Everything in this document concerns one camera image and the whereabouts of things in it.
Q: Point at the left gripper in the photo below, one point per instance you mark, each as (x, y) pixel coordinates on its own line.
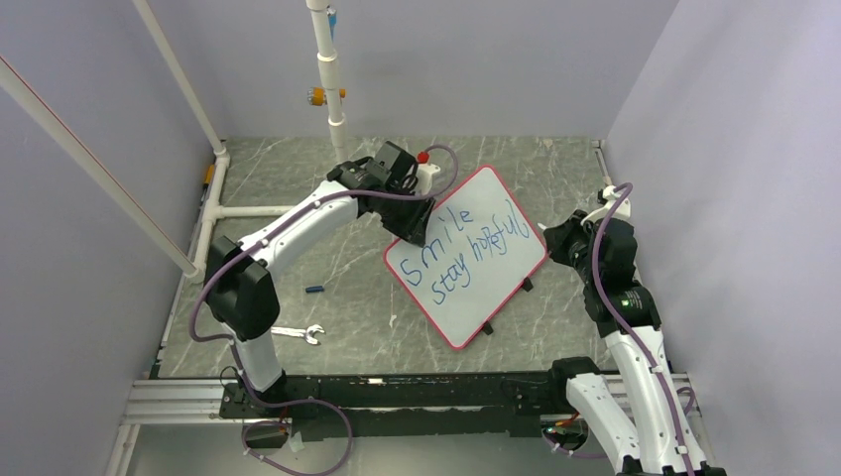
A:
(414, 229)

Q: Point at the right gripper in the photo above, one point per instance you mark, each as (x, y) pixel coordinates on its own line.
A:
(558, 236)

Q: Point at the pink framed whiteboard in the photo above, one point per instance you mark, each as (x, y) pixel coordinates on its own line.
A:
(480, 248)

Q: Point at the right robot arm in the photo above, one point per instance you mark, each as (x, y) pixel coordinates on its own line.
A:
(651, 437)

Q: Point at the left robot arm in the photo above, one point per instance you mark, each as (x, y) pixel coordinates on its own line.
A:
(240, 279)

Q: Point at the silver open-end wrench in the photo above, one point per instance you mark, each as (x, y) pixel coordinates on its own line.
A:
(308, 334)

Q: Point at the orange pipe fitting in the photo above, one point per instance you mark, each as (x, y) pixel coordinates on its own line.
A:
(317, 96)

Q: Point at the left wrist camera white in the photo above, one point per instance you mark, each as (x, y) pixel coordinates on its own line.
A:
(425, 174)

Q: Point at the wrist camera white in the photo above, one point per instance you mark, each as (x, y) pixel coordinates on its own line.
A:
(425, 174)
(615, 204)

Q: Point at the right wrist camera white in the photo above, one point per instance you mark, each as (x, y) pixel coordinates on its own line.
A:
(615, 204)

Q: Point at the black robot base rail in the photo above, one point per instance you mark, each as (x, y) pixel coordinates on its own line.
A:
(519, 404)

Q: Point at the white pvc pipe frame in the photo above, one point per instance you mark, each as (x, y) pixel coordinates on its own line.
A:
(211, 211)

